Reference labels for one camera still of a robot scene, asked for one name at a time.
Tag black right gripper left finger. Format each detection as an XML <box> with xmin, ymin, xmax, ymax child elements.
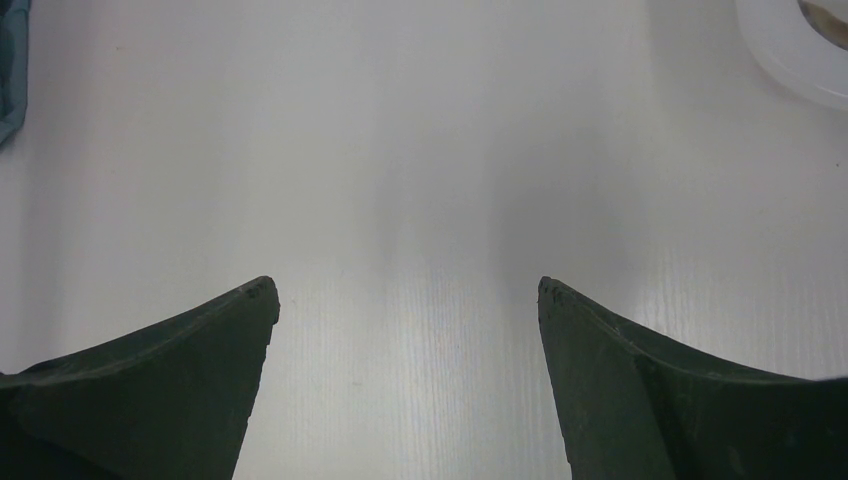
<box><xmin>1</xmin><ymin>276</ymin><xmax>280</xmax><ymax>479</ymax></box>

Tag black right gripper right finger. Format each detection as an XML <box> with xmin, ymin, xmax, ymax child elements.
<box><xmin>537</xmin><ymin>277</ymin><xmax>847</xmax><ymax>479</ymax></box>

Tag white plastic basket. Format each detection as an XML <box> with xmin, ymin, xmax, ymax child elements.
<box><xmin>735</xmin><ymin>0</ymin><xmax>847</xmax><ymax>111</ymax></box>

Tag folded blue-grey t shirt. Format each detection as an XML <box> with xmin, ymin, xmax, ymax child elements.
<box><xmin>1</xmin><ymin>0</ymin><xmax>32</xmax><ymax>146</ymax></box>

